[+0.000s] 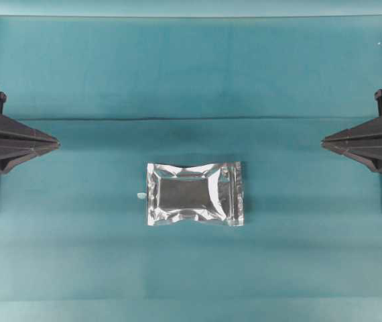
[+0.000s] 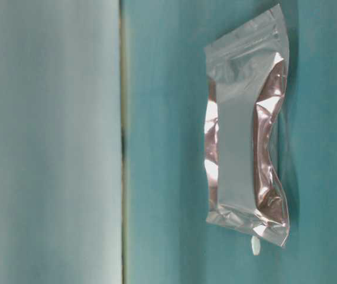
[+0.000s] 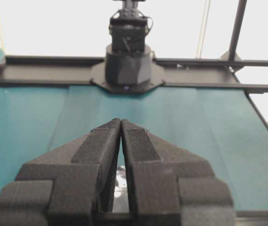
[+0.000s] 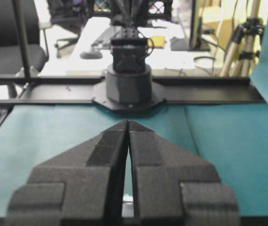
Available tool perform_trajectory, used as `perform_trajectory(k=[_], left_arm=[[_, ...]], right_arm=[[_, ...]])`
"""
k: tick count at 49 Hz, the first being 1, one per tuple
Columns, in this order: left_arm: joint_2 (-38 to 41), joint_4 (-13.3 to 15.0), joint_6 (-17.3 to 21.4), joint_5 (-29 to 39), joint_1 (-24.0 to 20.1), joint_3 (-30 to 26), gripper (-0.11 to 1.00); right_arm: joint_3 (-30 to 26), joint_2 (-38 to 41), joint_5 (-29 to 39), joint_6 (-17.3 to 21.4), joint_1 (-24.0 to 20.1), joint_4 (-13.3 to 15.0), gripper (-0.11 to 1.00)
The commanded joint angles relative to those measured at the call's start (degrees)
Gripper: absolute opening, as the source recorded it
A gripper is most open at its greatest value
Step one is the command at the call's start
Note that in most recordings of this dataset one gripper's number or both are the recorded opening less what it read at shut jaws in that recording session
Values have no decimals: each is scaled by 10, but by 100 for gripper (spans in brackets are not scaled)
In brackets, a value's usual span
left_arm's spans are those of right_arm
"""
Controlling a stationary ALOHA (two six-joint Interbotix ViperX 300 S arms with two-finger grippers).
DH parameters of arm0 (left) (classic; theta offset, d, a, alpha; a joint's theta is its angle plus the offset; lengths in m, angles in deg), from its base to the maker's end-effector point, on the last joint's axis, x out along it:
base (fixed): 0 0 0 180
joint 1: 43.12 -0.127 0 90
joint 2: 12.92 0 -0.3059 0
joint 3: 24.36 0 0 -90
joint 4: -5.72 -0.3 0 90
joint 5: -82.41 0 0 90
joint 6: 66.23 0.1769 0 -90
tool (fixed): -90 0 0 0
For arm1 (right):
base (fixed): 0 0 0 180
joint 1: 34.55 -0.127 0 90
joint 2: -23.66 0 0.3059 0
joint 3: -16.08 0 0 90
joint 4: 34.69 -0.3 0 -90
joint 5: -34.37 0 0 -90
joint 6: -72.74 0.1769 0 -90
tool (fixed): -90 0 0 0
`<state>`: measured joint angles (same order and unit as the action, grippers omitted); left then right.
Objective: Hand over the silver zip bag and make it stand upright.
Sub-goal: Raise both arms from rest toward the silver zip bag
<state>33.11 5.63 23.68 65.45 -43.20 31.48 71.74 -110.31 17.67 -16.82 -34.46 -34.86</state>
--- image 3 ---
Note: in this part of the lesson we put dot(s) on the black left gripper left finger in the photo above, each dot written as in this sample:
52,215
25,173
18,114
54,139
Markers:
65,186

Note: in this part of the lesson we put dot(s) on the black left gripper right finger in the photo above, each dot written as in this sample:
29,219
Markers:
170,186

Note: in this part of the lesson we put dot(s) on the silver zip bag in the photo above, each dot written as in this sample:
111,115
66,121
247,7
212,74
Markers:
120,204

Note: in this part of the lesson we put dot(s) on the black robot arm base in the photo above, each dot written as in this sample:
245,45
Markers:
128,67

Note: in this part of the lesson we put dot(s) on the black aluminium frame rail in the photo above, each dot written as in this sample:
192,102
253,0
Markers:
168,72

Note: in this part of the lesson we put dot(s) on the black vertical frame post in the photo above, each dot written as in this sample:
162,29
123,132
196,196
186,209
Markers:
230,55

